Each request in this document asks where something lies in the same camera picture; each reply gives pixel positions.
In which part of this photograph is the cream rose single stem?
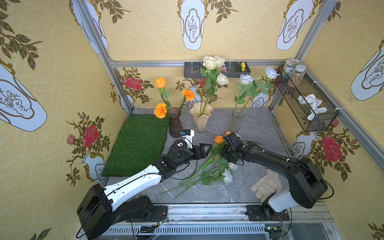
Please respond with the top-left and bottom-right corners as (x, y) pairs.
(202, 73), (229, 114)

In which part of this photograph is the white rose flower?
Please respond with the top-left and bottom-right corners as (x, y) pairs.
(234, 74), (257, 111)

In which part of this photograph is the beige work glove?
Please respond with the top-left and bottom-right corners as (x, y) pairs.
(251, 169), (282, 202)

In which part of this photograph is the white rose lower pile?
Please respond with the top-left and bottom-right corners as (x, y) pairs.
(229, 163), (238, 172)

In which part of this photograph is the green artificial grass mat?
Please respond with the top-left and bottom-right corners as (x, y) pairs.
(103, 114), (169, 177)

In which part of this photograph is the yellow flower on shelf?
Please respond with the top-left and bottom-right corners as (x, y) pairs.
(240, 62), (247, 72)

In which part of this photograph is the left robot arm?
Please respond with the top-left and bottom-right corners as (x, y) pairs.
(77, 140), (212, 240)

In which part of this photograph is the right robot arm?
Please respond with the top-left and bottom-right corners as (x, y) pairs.
(221, 133), (329, 214)

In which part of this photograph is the orange rose flower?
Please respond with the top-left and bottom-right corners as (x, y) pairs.
(155, 78), (171, 109)

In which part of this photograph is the grey wall shelf tray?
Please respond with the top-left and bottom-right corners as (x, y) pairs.
(183, 61), (252, 79)

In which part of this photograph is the purple ribbed glass vase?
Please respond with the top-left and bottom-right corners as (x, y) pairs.
(169, 108), (183, 138)

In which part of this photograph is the white cloth figure in basket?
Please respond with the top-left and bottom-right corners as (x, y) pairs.
(298, 94), (328, 121)

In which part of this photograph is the jar with white lid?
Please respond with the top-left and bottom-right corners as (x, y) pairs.
(288, 65), (306, 88)

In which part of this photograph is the orange marigold flower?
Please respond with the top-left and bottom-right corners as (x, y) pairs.
(179, 90), (195, 113)

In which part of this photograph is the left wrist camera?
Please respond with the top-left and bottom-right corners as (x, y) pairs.
(181, 129), (195, 149)

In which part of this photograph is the orange carnation flower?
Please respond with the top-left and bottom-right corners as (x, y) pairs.
(154, 103), (169, 119)

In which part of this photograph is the cream fluted glass vase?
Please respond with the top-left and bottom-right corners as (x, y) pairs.
(190, 103), (214, 136)

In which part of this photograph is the black wire basket shelf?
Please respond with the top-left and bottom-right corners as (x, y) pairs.
(275, 66), (339, 132)

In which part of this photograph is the cream rose flower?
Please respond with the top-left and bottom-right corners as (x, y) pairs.
(199, 55), (226, 116)

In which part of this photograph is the clear glass vase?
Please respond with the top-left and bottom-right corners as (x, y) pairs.
(230, 109), (244, 133)

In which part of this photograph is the jar with patterned lid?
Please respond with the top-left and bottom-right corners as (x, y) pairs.
(283, 59), (302, 79)

